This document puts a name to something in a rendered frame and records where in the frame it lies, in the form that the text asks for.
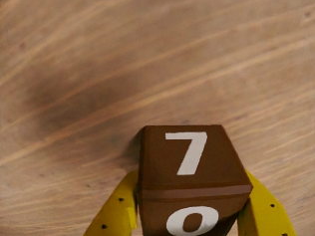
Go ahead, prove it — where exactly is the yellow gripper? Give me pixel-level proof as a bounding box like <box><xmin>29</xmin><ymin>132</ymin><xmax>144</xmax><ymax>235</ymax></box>
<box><xmin>83</xmin><ymin>169</ymin><xmax>297</xmax><ymax>236</ymax></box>

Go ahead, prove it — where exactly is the brown cube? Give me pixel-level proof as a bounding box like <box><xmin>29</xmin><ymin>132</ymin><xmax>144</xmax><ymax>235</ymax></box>
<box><xmin>137</xmin><ymin>124</ymin><xmax>253</xmax><ymax>236</ymax></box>

